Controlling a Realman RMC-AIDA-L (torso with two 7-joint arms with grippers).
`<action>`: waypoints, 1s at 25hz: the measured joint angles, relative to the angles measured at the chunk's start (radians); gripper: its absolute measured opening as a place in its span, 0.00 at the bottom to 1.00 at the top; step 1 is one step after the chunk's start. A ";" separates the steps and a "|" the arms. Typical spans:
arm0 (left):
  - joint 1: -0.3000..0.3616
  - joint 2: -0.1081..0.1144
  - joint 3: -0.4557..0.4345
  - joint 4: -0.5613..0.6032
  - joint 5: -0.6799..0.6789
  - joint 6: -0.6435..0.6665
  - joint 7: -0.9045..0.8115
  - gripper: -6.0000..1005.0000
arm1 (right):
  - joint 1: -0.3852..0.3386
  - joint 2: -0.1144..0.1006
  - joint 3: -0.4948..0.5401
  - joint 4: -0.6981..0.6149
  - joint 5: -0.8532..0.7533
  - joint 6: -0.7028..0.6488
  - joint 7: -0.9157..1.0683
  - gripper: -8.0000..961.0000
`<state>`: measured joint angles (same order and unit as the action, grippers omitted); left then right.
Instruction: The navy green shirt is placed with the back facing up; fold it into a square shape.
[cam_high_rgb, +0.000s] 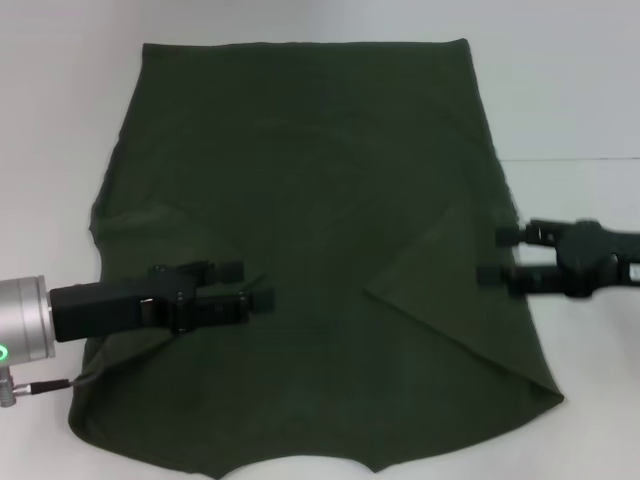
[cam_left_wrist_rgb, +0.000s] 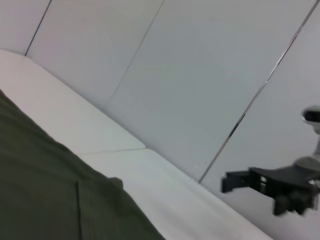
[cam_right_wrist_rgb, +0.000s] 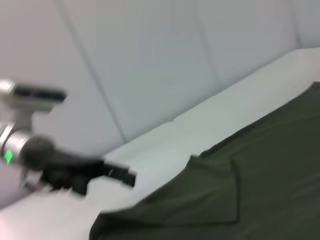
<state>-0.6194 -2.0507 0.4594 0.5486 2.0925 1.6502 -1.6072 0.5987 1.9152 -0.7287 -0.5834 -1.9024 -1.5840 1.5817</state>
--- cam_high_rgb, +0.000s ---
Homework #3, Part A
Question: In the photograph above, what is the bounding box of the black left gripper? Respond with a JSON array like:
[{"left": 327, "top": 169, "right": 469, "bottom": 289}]
[{"left": 48, "top": 259, "right": 275, "bottom": 345}]

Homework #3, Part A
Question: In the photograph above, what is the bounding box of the left gripper cable with plug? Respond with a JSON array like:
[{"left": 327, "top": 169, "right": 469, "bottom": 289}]
[{"left": 0, "top": 377, "right": 101, "bottom": 409}]

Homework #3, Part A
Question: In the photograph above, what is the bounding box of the dark green t-shirt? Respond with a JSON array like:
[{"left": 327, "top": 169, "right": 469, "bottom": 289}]
[{"left": 67, "top": 39, "right": 566, "bottom": 477}]

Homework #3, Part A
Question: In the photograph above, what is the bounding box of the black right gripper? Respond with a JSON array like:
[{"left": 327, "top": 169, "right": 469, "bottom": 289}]
[{"left": 477, "top": 219, "right": 640, "bottom": 301}]

